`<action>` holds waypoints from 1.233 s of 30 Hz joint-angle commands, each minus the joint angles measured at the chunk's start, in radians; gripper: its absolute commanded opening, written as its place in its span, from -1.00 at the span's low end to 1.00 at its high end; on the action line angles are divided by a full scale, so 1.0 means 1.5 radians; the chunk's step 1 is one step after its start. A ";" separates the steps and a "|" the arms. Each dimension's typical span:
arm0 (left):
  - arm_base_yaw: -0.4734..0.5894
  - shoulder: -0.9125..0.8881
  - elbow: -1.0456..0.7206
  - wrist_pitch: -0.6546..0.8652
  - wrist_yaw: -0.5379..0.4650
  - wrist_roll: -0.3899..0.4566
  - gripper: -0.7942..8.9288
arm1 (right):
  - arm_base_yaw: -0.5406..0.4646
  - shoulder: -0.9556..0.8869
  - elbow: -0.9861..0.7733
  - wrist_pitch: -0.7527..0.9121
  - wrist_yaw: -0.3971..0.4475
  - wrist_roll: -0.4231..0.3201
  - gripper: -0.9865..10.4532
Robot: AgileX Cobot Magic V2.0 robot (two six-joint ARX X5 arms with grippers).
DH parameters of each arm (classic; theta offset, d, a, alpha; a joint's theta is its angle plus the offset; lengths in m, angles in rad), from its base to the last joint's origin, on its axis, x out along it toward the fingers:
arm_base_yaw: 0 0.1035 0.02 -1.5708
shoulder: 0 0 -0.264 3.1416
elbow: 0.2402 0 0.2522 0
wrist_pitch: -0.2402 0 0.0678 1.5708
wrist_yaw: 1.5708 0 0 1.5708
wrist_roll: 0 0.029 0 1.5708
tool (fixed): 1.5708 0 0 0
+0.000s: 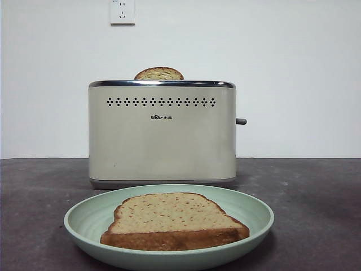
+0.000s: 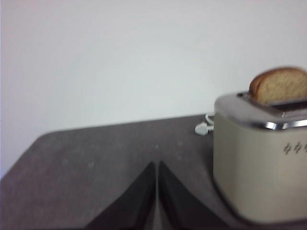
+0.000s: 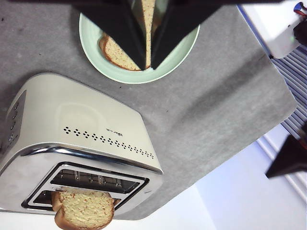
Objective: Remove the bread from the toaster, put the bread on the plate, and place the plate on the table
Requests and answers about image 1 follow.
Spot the white wall socket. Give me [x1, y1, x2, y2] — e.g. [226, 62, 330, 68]
[109, 0, 136, 27]

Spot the cream two-slot toaster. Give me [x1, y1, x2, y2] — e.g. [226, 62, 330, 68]
[87, 80, 237, 190]

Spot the pale speckled bread slice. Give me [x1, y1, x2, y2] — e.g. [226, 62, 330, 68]
[100, 193, 250, 251]

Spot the pale green round plate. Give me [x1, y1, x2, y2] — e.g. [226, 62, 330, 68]
[63, 183, 275, 268]

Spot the brown crusty bread slice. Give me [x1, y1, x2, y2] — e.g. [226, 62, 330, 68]
[134, 67, 185, 81]

